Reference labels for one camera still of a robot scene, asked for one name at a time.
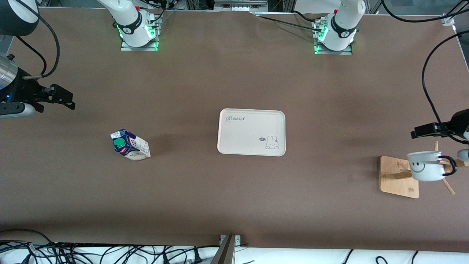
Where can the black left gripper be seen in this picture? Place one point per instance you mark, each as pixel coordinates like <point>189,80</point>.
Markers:
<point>460,124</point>

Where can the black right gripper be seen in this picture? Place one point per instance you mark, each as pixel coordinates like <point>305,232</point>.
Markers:
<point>22,90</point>

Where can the blue white milk carton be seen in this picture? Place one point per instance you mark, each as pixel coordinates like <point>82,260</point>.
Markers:
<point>133,146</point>

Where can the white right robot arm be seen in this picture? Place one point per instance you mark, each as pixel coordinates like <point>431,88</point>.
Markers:
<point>126,18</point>

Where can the wooden cup rack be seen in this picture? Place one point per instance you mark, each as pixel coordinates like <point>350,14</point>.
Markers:
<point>395,179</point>

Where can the cream rabbit print tray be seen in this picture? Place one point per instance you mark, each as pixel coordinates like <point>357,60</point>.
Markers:
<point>245,139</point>

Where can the grey power strip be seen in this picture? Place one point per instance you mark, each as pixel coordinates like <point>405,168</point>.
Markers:
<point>240,4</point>

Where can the black power plug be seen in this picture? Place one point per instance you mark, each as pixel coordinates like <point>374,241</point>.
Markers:
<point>197,256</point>

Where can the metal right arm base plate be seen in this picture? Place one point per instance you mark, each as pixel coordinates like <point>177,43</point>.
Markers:
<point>126,47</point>

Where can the aluminium table corner bracket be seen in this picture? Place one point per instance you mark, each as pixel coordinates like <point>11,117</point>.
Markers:
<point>447,19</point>

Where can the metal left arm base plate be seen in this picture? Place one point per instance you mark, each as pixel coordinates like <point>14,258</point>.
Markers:
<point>348,51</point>

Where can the grey metal post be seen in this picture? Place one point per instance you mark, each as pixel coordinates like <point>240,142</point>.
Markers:
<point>225,253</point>

